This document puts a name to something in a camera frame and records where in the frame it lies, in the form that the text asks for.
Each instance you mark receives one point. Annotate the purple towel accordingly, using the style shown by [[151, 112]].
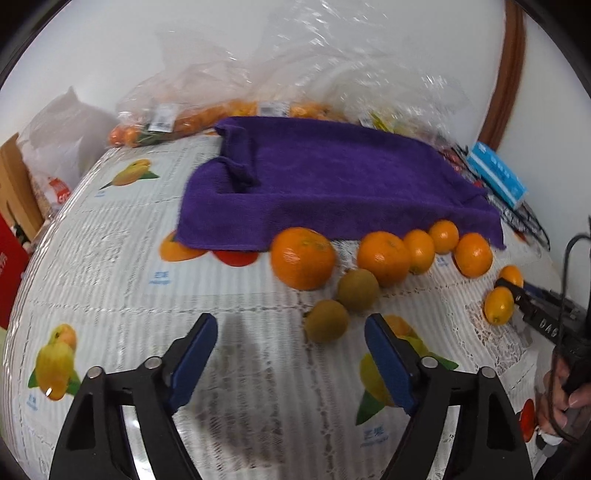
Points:
[[341, 180]]

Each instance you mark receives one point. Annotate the brown wooden door frame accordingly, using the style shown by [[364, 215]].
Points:
[[509, 77]]

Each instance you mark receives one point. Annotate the blue white carton box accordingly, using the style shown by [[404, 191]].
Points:
[[484, 161]]

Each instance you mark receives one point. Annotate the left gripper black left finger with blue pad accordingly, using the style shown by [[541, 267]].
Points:
[[93, 443]]

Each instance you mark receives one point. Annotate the fruit print lace tablecloth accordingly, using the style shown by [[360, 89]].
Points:
[[270, 404]]

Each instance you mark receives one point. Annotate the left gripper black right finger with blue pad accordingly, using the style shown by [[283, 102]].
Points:
[[488, 442]]

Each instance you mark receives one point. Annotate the large clear plastic bag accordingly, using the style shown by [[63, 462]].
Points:
[[341, 54]]

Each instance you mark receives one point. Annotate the person's right hand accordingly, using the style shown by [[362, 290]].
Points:
[[562, 402]]

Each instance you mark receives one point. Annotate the large orange mandarin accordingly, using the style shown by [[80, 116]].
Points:
[[302, 258]]

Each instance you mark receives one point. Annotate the small kumquat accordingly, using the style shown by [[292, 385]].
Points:
[[512, 274], [499, 306]]

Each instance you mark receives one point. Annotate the wooden board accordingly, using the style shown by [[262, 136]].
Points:
[[18, 204]]

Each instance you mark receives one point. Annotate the white plastic bag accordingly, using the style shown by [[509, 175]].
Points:
[[60, 145]]

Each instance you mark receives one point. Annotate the black wire rack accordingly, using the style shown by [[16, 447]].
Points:
[[523, 221]]

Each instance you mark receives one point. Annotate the clear bag with oranges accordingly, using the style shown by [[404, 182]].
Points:
[[200, 83]]

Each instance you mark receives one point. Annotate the small oval orange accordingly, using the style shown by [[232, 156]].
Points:
[[421, 247]]

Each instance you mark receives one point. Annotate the small round orange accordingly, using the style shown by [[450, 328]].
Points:
[[445, 236]]

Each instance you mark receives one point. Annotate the green-brown kiwi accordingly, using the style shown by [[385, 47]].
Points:
[[358, 290], [327, 321]]

